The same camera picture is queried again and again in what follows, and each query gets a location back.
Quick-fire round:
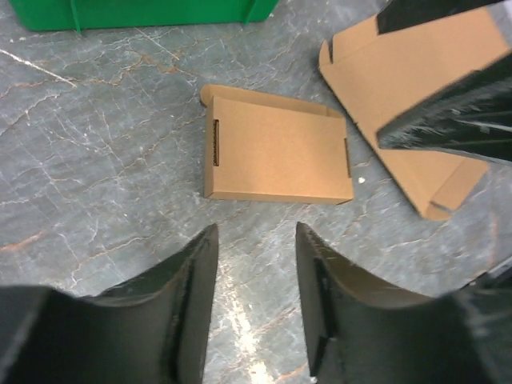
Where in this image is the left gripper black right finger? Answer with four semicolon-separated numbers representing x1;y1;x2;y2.
295;223;511;383

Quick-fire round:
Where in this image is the flat brown cardboard sheet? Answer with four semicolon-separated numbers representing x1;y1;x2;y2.
318;8;510;221

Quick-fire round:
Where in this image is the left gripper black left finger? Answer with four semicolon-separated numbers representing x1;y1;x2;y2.
1;225;218;383

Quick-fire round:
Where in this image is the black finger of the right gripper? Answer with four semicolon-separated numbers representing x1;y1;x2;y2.
377;54;511;164
376;0;511;35

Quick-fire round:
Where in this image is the green plastic crate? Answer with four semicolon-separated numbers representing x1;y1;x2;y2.
10;0;278;32

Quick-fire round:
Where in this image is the small brown cardboard box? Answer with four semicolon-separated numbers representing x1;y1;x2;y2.
200;84;354;205

